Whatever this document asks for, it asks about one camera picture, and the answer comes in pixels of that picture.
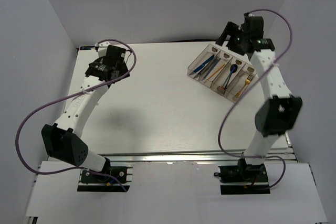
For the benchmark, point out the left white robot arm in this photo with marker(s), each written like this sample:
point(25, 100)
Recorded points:
point(62, 140)

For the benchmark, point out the black spoon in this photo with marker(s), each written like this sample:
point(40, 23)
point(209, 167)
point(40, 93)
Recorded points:
point(222, 89)

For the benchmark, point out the left blue corner label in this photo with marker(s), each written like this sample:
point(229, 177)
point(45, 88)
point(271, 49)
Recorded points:
point(87, 48)

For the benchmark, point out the orange chopstick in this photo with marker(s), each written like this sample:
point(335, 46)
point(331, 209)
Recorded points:
point(215, 72)

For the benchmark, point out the gold fork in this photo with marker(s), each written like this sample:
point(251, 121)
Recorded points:
point(246, 84)

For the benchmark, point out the blue-handled rainbow spoon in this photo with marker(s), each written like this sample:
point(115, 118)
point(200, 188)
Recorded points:
point(233, 69)

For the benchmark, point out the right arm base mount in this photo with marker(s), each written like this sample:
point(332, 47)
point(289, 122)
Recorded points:
point(242, 179)

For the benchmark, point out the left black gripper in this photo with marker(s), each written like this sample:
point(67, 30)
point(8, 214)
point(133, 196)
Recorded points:
point(124, 68)

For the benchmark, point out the iridescent rainbow fork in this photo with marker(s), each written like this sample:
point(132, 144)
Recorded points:
point(238, 77)

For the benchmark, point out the black knife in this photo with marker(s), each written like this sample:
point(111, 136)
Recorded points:
point(208, 65)

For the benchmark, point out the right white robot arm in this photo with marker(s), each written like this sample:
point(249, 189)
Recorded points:
point(280, 109)

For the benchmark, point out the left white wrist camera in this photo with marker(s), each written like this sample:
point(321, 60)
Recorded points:
point(101, 48)

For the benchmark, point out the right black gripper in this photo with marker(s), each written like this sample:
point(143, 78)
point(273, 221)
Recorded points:
point(230, 29)

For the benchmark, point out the clear four-compartment organizer tray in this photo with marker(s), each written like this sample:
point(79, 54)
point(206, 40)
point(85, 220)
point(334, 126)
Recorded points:
point(217, 80)

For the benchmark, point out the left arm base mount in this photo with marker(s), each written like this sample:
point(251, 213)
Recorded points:
point(119, 180)

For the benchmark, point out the blue knife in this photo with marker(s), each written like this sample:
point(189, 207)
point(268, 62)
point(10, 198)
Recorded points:
point(201, 66)

